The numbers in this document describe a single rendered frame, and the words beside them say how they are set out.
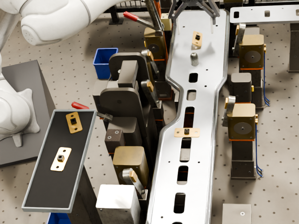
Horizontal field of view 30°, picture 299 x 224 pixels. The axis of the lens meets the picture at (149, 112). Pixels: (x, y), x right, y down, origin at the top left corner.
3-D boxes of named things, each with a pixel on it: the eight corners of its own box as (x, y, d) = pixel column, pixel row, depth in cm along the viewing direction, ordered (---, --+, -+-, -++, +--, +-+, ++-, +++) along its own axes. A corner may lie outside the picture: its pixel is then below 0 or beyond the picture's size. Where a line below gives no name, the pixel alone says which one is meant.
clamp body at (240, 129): (264, 182, 202) (264, 117, 177) (231, 181, 205) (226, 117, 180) (263, 167, 207) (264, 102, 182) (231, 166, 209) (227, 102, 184)
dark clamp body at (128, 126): (151, 201, 204) (134, 133, 176) (119, 200, 206) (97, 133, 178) (153, 185, 209) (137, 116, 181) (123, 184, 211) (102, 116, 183)
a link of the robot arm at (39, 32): (95, 16, 158) (67, -23, 159) (44, 43, 149) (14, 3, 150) (82, 35, 170) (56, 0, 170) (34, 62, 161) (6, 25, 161)
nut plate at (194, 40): (201, 46, 211) (202, 44, 210) (191, 43, 211) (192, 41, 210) (202, 34, 217) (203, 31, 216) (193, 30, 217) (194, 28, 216)
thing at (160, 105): (170, 159, 215) (160, 108, 194) (162, 159, 216) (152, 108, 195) (171, 151, 218) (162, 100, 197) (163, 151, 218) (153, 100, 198)
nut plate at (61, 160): (62, 171, 159) (61, 169, 158) (50, 170, 160) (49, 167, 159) (71, 149, 165) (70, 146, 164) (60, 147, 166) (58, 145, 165)
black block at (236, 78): (259, 136, 217) (259, 82, 196) (233, 136, 219) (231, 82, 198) (259, 126, 221) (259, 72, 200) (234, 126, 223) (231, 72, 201)
